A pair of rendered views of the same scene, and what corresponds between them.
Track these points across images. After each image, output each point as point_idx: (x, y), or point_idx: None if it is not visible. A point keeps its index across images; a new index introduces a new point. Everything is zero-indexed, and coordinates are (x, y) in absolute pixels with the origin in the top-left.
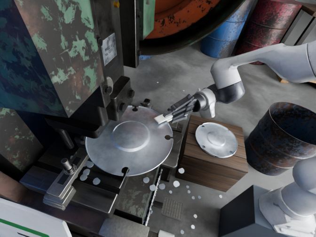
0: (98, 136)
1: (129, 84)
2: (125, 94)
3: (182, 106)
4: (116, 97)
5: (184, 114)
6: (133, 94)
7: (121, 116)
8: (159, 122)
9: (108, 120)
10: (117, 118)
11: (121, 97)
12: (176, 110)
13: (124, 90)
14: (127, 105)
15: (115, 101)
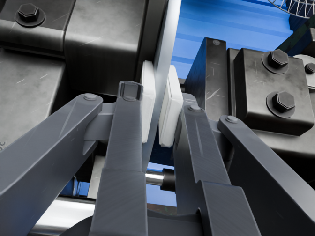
0: (206, 38)
1: (302, 113)
2: (288, 89)
3: (260, 160)
4: (303, 60)
5: (107, 168)
6: (285, 100)
7: (244, 58)
8: (175, 67)
9: (212, 70)
10: (251, 49)
11: (292, 72)
12: (228, 117)
13: (300, 90)
14: (252, 86)
15: (294, 57)
